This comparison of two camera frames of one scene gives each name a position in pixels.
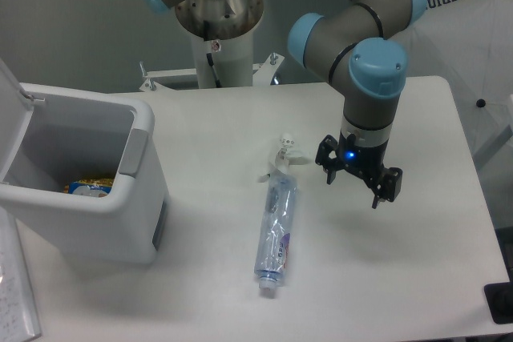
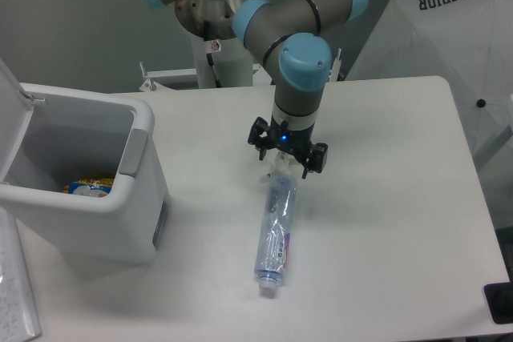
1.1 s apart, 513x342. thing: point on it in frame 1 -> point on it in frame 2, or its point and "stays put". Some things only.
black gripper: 365,162 -> 287,138
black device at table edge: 499,298 stays put
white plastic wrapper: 284,157 stays put
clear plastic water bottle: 274,238 stays put
